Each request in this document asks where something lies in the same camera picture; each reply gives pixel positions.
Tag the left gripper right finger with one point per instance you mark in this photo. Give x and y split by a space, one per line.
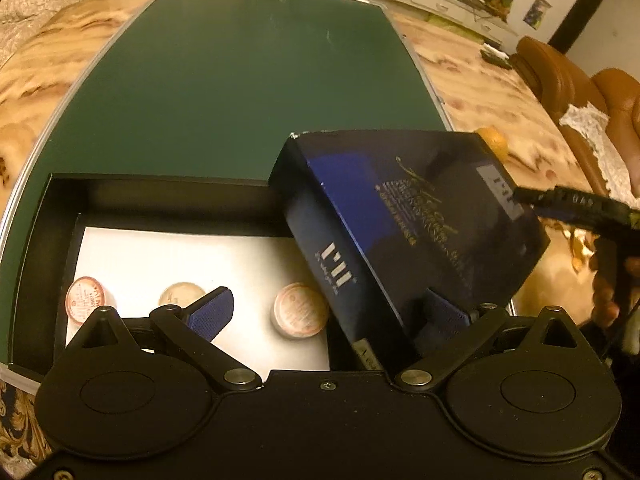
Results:
449 338

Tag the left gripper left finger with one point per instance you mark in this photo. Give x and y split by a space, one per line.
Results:
188 333

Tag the round cream tin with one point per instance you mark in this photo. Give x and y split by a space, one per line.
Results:
83 297
181 294
299 312

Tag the dark blue box lid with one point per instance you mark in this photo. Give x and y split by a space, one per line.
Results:
382 216

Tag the person's right hand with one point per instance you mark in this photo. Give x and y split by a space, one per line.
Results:
604 263

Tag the orange peel pieces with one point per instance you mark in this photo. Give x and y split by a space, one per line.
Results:
580 243

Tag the orange fruit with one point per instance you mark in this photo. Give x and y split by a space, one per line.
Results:
496 141

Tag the white lace cloth right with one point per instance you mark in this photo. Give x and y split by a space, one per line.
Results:
591 123

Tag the black open box base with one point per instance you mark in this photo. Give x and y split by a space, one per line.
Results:
138 236

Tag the right brown leather sofa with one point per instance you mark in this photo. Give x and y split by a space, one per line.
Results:
558 83

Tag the green table mat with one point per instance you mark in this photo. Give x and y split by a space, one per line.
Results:
212 88

